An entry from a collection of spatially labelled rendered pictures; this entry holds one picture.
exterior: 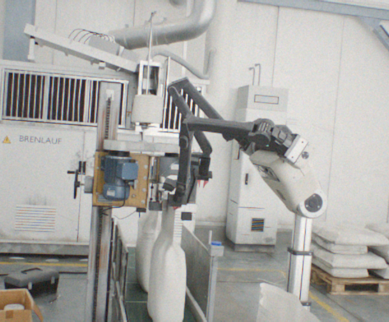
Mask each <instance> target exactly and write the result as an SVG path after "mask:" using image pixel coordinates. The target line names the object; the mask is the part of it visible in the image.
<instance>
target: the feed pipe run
mask: <svg viewBox="0 0 389 322"><path fill-rule="evenodd" d="M169 2H170V3H171V4H172V5H173V7H175V8H177V9H184V8H187V9H186V17H184V18H179V19H176V20H168V21H167V24H165V27H166V28H165V29H166V30H165V31H167V32H166V33H167V34H166V35H167V36H166V37H168V38H167V39H168V40H169V41H168V42H170V43H176V42H184V43H183V52H182V59H184V60H186V58H187V41H189V40H193V39H195V38H198V37H200V36H201V35H203V34H204V33H205V31H206V30H207V29H208V28H209V27H210V26H211V24H212V22H213V20H214V18H215V12H216V7H217V0H194V4H193V10H192V12H191V14H190V2H191V0H169ZM166 25H167V26H166ZM181 77H185V67H184V66H181Z"/></svg>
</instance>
